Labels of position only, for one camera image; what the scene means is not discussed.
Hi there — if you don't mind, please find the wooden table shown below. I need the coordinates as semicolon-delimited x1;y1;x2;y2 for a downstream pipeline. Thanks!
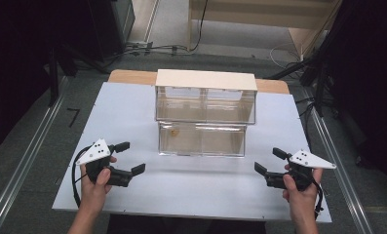
107;68;290;96

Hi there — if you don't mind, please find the white floor cable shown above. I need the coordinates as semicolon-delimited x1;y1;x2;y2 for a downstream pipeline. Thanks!
269;43;305;71

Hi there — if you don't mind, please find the black hanging cable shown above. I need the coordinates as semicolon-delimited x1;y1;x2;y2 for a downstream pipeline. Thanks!
188;0;210;53

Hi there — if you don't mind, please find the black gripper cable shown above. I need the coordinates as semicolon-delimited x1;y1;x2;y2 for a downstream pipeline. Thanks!
70;145;92;210
310;177;326;220

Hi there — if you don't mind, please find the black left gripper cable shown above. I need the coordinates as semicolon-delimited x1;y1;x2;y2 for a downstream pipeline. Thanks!
70;145;92;210

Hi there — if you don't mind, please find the black cabinet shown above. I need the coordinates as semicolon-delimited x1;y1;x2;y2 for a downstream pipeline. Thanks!
85;0;136;63

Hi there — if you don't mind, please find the bundle of black floor cables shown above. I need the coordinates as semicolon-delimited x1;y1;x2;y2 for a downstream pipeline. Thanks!
101;40;196;62

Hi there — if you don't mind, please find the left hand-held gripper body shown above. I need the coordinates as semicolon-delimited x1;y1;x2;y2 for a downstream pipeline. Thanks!
76;137;135;188

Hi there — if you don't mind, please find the person's right hand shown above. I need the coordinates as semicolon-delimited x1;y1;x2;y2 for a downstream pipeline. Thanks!
281;164;324;216

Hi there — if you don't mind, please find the black metal stand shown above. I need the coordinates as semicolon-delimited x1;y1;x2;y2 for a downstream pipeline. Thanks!
47;45;61;107
268;53;333;119

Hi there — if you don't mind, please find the person's dark clothing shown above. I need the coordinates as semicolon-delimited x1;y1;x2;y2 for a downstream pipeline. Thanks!
106;213;268;234

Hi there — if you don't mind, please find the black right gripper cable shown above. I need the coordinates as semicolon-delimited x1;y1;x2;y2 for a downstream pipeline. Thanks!
310;177;326;220

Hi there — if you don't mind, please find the drawer cabinet with white top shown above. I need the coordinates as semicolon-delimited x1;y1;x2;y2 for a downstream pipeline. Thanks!
154;68;258;126

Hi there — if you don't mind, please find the light wooden furniture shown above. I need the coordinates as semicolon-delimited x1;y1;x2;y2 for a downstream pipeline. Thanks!
186;0;344;60

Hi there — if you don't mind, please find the black curtain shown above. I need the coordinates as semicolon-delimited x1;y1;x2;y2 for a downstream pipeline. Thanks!
0;0;99;156
311;0;387;196

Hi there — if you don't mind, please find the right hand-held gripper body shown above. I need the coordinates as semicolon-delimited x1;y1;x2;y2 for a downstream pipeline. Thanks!
264;148;337;192

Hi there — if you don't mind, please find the person's left hand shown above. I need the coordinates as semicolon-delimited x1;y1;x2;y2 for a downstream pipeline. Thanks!
79;155;118;213

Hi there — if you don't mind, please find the white table board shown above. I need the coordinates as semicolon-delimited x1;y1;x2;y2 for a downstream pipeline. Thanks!
52;81;332;224

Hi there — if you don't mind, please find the metal floor rail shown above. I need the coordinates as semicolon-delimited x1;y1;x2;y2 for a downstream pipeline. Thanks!
301;87;374;234
0;75;69;234

